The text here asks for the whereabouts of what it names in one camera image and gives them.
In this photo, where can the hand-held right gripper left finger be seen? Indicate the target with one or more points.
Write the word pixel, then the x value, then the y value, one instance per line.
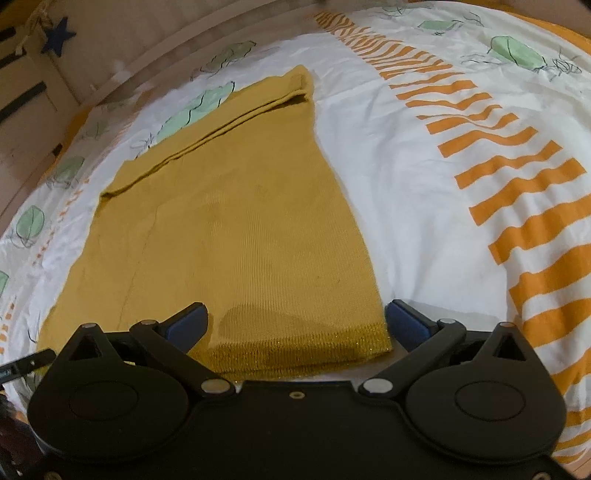
pixel 187 328

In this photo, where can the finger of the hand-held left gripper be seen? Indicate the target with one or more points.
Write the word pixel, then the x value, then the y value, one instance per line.
pixel 27 364

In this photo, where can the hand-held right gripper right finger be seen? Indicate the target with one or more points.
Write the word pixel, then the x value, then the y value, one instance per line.
pixel 405 328

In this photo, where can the yellow knit sweater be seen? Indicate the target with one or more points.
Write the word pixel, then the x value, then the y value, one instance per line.
pixel 231 221

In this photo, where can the white leaf-print bed sheet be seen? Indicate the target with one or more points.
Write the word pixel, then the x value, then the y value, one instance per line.
pixel 415 184

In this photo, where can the blue star decoration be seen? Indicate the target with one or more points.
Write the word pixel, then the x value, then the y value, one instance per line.
pixel 57 39

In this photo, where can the wooden bed frame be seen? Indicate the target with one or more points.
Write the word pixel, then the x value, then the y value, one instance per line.
pixel 138 46

